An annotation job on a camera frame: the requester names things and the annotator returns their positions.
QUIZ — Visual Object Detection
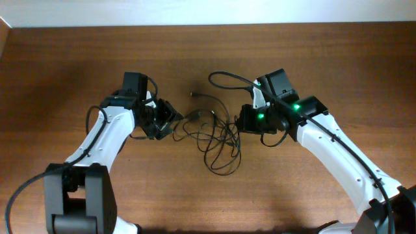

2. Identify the black cable bundle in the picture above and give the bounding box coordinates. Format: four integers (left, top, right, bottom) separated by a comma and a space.
171, 92, 243, 177

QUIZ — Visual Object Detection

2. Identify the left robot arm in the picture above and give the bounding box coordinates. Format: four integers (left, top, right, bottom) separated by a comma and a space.
44, 72, 182, 233

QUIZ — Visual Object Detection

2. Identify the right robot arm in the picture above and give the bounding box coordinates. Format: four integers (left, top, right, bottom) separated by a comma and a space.
236, 69, 415, 233

